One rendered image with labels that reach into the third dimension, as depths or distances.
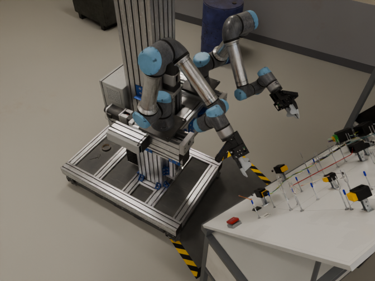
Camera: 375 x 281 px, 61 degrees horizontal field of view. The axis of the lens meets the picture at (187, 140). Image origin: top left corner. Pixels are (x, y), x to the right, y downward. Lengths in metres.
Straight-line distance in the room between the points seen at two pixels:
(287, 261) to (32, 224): 2.17
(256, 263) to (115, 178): 1.58
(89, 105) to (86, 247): 1.88
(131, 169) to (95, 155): 0.41
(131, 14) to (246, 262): 1.52
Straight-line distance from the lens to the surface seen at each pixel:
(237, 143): 1.51
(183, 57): 1.59
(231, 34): 1.91
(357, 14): 4.98
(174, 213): 2.73
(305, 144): 3.76
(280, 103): 1.93
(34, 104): 4.39
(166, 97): 1.86
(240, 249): 1.96
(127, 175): 3.00
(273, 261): 1.97
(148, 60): 1.50
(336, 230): 1.30
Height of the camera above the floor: 2.54
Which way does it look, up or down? 46 degrees down
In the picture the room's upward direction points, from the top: 1 degrees clockwise
